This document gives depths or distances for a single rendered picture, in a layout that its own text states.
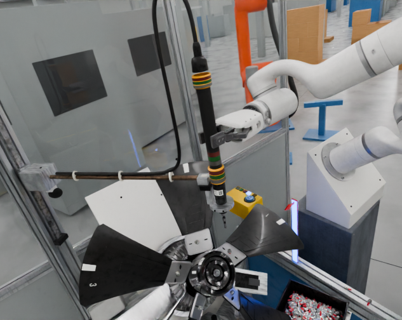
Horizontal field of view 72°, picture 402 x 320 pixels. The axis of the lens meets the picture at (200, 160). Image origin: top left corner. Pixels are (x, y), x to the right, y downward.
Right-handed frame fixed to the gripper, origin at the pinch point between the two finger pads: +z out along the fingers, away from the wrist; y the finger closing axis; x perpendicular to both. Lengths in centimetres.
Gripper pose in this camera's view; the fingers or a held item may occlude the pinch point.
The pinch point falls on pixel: (211, 138)
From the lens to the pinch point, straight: 69.9
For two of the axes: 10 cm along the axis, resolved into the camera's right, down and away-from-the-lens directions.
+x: -1.6, -8.8, -4.5
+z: -7.6, 4.0, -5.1
